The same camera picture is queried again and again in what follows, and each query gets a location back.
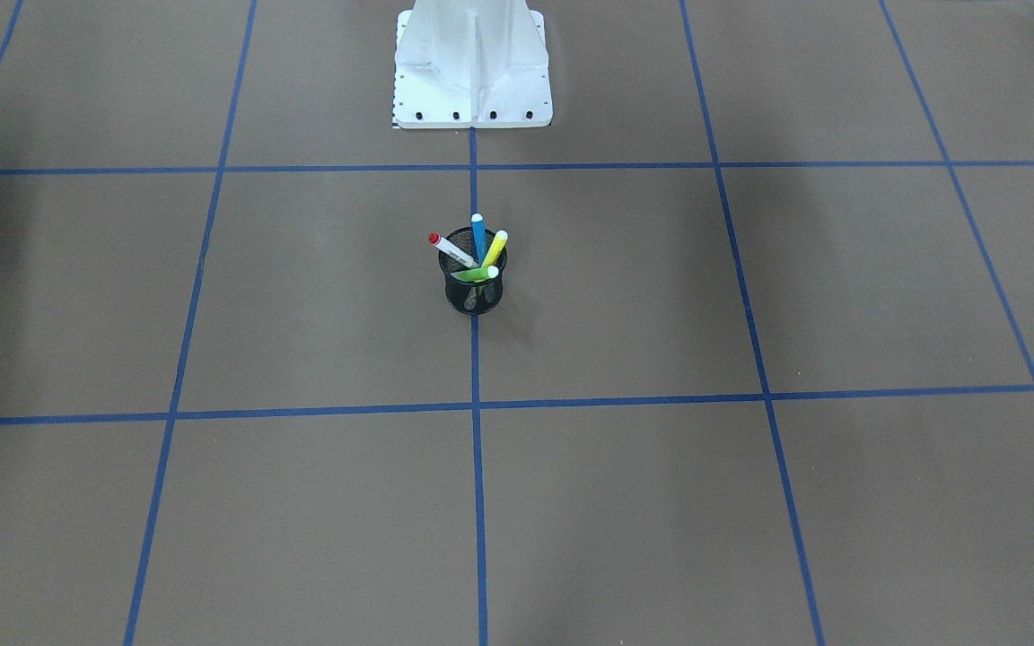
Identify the black mesh pen cup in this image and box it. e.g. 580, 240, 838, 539
436, 250, 508, 315

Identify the blue marker pen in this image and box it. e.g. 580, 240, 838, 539
470, 213, 489, 266

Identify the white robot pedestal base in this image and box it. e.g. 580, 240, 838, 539
391, 1, 554, 130

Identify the yellow highlighter pen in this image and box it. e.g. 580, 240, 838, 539
481, 230, 508, 268

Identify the green highlighter pen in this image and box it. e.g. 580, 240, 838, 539
447, 266, 501, 284

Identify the red capped white marker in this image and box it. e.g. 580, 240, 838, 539
428, 232, 480, 269

